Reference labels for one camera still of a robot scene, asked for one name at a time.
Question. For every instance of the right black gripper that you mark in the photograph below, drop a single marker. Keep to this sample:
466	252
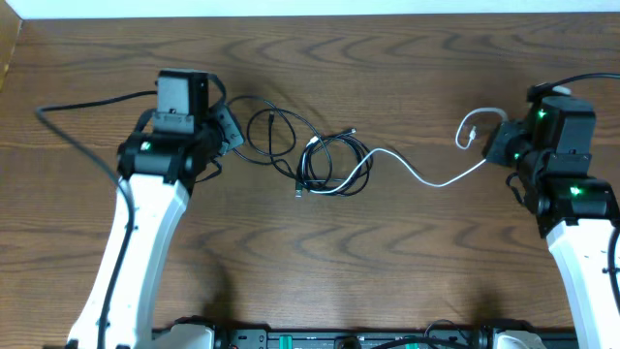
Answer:
506	131

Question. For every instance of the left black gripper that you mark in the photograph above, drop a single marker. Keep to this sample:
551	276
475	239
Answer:
233	137

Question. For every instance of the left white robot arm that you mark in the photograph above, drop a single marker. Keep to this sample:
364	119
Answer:
159	165

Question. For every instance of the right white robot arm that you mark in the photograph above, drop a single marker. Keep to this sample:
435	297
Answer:
577	216

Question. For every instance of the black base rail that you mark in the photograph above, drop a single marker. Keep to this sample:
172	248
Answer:
441	333

